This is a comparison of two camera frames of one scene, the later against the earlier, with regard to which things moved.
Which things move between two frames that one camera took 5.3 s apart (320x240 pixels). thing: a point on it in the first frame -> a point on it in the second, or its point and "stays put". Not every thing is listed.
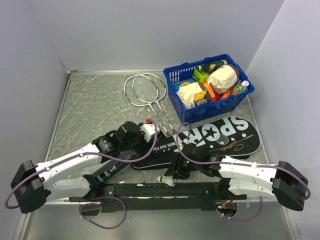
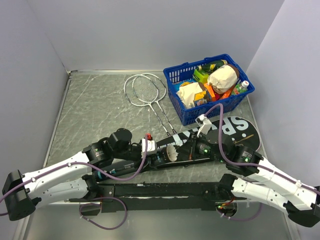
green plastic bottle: x=240 y=88 stays put
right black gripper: x=178 y=173 -> x=195 y=141
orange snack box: x=226 y=94 stays put
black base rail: x=160 y=197 stays put
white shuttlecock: x=166 y=180 -> x=172 y=153
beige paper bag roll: x=223 y=78 stays put
